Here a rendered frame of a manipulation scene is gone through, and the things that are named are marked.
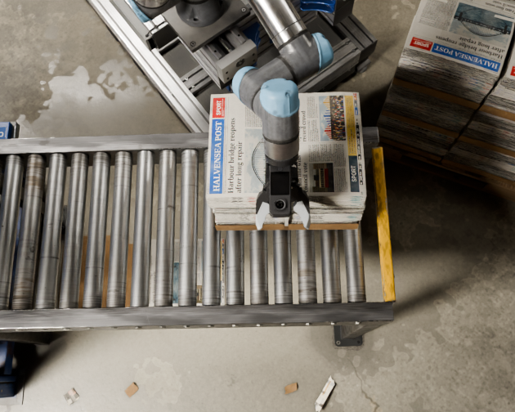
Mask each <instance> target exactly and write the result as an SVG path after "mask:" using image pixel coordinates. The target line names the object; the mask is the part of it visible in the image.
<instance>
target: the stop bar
mask: <svg viewBox="0 0 515 412"><path fill-rule="evenodd" d="M371 152H372V163H373V173H374V193H375V203H376V213H377V223H378V243H379V254H380V264H381V274H382V285H383V302H384V303H394V302H395V301H396V294H395V284H394V278H395V275H393V265H392V246H391V237H390V227H389V218H388V208H387V190H386V181H385V167H384V162H383V148H382V146H375V147H372V149H371Z"/></svg>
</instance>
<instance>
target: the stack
mask: <svg viewBox="0 0 515 412"><path fill-rule="evenodd" d="M394 76H395V77H394ZM394 76H393V78H392V81H393V79H394V78H398V79H402V80H405V81H407V82H411V83H415V84H418V85H421V86H424V87H429V88H431V89H434V90H438V91H440V92H444V93H448V94H451V95H453V96H457V97H460V98H463V99H465V100H468V101H472V102H475V103H478V104H480V102H482V100H483V99H484V97H485V100H484V102H483V105H487V106H490V107H493V108H496V109H499V110H504V111H507V112H509V113H512V114H515V0H421V2H420V4H419V9H418V10H417V13H416V16H414V19H413V22H412V25H411V27H410V31H409V33H408V36H407V39H406V41H405V45H404V49H403V52H402V53H401V58H400V60H399V63H398V66H397V67H396V71H395V73H394ZM479 108H480V106H479V107H478V108H477V109H476V110H475V109H472V108H468V107H466V106H463V105H459V104H456V103H453V102H450V101H446V100H443V99H441V98H437V97H434V96H430V95H428V94H425V93H422V92H417V91H415V90H412V89H409V88H406V87H402V86H399V85H396V84H394V83H392V82H391V86H390V87H389V90H388V92H387V96H386V99H385V101H384V103H383V107H382V109H381V112H380V115H379V117H378V121H377V123H376V124H377V125H376V127H378V136H379V137H382V138H385V139H388V140H390V141H394V142H397V143H400V144H402V145H405V146H409V147H412V148H415V149H417V150H421V151H423V152H426V153H429V154H431V155H435V156H437V157H441V156H442V155H443V156H444V158H443V159H447V160H449V161H453V162H456V163H460V164H463V165H466V166H469V167H471V168H475V169H478V170H481V171H483V172H488V173H490V174H493V175H496V176H498V177H502V178H505V179H508V180H510V181H515V158H514V157H512V156H508V155H506V154H501V153H499V152H496V151H493V150H488V149H486V148H483V147H480V146H476V145H474V144H471V143H467V142H465V141H461V140H458V138H459V137H457V138H454V137H450V136H447V135H444V134H441V133H439V132H434V131H431V130H428V129H426V128H421V127H418V126H415V125H413V124H410V123H405V122H402V121H400V120H397V119H392V118H389V117H387V116H384V115H382V112H383V110H385V111H388V112H391V113H393V114H399V115H401V116H405V117H407V118H410V119H415V120H418V121H421V122H424V123H429V124H431V125H434V126H437V127H439V128H444V129H446V130H450V131H452V132H457V133H459V132H461V130H462V132H461V135H462V136H465V137H470V138H472V139H475V140H478V141H483V142H485V143H489V144H492V145H494V146H498V147H502V148H505V149H507V150H511V151H514V152H515V122H514V121H512V120H509V119H504V118H501V117H499V116H496V115H493V114H488V113H486V112H483V111H480V110H479ZM461 135H460V136H461ZM378 146H382V148H383V157H384V158H385V159H389V160H391V161H393V162H396V163H400V164H403V165H405V166H408V167H411V168H415V169H418V170H420V171H423V172H427V173H430V174H432V175H435V176H438V177H442V178H445V179H447V180H450V181H454V182H457V183H459V184H462V185H465V186H469V187H472V188H474V189H477V190H481V191H484V192H486V193H488V194H491V195H495V196H498V197H500V198H503V199H507V200H510V201H513V202H515V186H511V185H509V184H507V183H504V182H501V181H497V180H495V179H491V178H489V177H484V176H482V175H479V174H476V173H474V172H469V171H466V170H463V169H461V168H457V167H454V166H451V165H449V164H445V163H441V161H442V160H441V159H440V161H437V160H435V159H430V158H428V157H425V156H422V155H420V154H416V153H413V152H410V151H408V150H403V149H401V148H398V147H395V146H391V145H389V144H386V143H383V142H381V141H380V142H379V143H378ZM402 155H405V156H408V157H411V158H413V159H417V160H420V161H423V162H425V163H429V164H432V165H435V166H437V167H440V168H444V169H447V170H450V171H452V172H456V173H459V174H462V175H464V176H467V177H471V178H474V179H477V180H479V181H483V182H485V183H481V182H479V181H474V180H472V179H469V178H466V177H462V176H460V175H457V174H454V173H452V172H447V171H445V170H442V169H439V168H435V167H433V166H430V165H427V164H425V163H420V162H418V161H415V160H412V159H408V158H406V157H403V156H402Z"/></svg>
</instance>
